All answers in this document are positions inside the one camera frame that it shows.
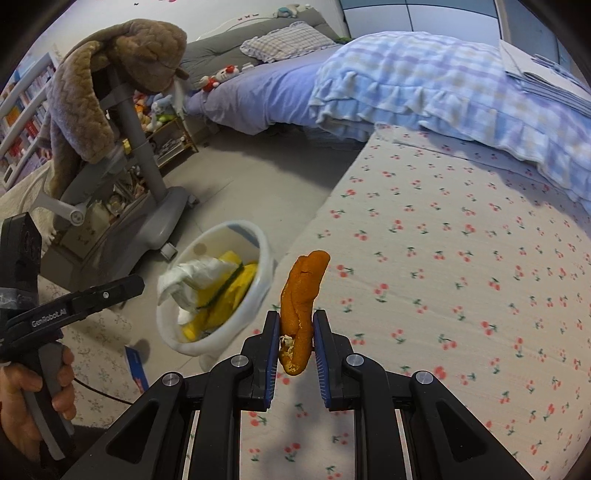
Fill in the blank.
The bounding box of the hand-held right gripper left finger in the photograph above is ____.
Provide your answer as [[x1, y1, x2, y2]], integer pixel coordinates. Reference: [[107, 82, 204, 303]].
[[60, 310, 282, 480]]

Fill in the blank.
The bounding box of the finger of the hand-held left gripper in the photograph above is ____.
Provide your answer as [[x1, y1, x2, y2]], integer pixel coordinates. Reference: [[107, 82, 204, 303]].
[[69, 274, 146, 324]]

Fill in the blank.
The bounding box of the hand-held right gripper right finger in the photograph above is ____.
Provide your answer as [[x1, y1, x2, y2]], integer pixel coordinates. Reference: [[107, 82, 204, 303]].
[[311, 309, 536, 480]]

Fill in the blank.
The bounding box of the white plastic bin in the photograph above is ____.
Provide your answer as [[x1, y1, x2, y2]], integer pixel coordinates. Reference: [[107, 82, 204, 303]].
[[156, 220, 273, 370]]

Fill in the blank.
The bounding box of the orange peel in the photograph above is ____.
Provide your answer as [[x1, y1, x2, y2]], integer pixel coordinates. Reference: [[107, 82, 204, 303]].
[[279, 249, 331, 376]]

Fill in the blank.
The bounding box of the yellow plastic bag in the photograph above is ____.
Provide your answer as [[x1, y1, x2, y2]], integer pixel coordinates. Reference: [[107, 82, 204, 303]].
[[182, 249, 259, 342]]

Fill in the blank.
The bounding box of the white tissue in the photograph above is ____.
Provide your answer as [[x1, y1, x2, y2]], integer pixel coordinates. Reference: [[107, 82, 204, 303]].
[[157, 256, 241, 324]]

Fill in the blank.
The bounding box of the person's left hand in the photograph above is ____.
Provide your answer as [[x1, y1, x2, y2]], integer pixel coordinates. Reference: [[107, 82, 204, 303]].
[[0, 345, 77, 462]]

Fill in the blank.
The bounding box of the floral rug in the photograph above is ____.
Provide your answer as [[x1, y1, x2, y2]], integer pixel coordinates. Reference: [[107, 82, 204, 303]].
[[37, 277, 153, 416]]

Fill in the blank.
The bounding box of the grey rolling chair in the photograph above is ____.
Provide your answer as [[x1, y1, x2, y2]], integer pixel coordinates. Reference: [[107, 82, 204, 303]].
[[30, 62, 201, 282]]

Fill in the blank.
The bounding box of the green flat packet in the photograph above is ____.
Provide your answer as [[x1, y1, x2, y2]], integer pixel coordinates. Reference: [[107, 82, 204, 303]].
[[194, 262, 246, 311]]

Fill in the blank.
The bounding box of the wooden toy shelf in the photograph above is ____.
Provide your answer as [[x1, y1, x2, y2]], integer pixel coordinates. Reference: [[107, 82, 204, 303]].
[[134, 90, 199, 167]]

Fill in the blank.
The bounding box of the colourful plush toy pile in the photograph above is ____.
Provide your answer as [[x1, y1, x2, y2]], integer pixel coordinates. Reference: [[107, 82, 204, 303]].
[[134, 92, 178, 134]]

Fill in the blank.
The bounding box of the row of colourful books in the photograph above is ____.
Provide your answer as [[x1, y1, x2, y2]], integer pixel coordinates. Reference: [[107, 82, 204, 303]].
[[0, 69, 51, 167]]

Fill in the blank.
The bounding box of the white bookshelf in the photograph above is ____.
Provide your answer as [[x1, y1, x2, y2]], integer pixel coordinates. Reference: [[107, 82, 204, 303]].
[[0, 51, 58, 195]]

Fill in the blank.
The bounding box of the red white plush toy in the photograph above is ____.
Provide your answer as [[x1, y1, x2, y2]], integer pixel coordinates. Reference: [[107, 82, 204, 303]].
[[199, 64, 241, 93]]

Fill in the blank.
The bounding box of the purple bed sheet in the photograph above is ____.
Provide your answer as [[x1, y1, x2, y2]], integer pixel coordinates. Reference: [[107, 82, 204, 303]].
[[185, 58, 345, 137]]

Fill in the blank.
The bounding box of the grey padded headboard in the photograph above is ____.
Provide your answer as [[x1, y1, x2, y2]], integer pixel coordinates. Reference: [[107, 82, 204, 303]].
[[178, 7, 342, 88]]

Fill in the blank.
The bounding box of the checked pillow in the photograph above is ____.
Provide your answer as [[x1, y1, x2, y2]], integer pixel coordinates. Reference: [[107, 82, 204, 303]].
[[240, 21, 340, 64]]

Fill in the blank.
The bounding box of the blue checked ruffled blanket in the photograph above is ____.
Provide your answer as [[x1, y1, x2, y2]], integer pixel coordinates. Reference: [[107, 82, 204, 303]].
[[308, 31, 591, 204]]

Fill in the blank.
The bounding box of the pale plush toy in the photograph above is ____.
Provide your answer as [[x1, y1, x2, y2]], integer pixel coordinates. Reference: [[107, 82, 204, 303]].
[[272, 4, 312, 19]]

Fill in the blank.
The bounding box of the pale blue wardrobe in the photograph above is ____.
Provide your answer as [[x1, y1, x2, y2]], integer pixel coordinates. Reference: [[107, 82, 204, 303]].
[[339, 0, 509, 47]]

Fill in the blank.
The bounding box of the folded striped cloth stack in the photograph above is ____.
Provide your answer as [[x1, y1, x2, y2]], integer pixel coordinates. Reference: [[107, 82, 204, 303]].
[[505, 53, 591, 116]]

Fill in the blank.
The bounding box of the black cable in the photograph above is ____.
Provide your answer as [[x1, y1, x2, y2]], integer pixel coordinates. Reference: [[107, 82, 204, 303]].
[[74, 376, 134, 407]]

